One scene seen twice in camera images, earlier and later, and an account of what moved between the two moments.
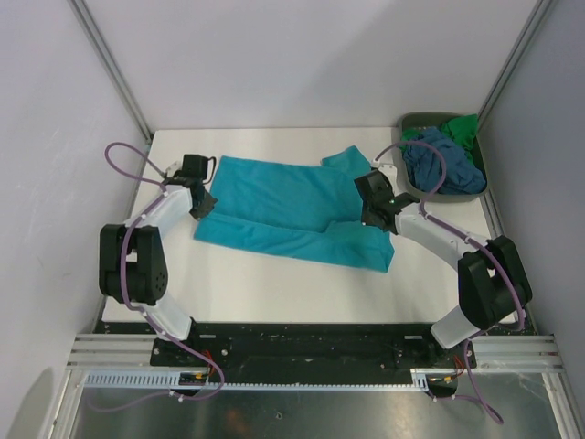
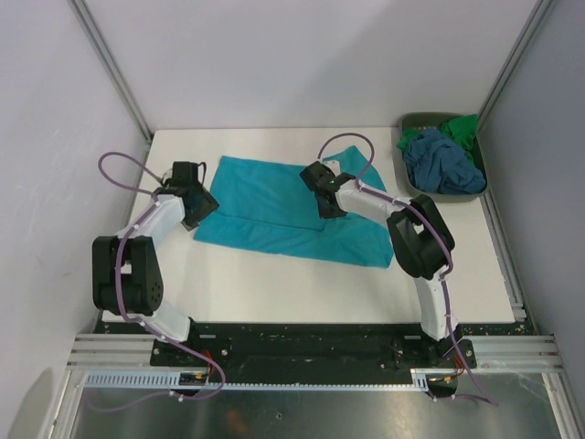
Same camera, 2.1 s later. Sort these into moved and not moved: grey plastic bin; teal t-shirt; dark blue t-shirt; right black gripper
Moved: right black gripper
Not moved: dark blue t-shirt; grey plastic bin; teal t-shirt
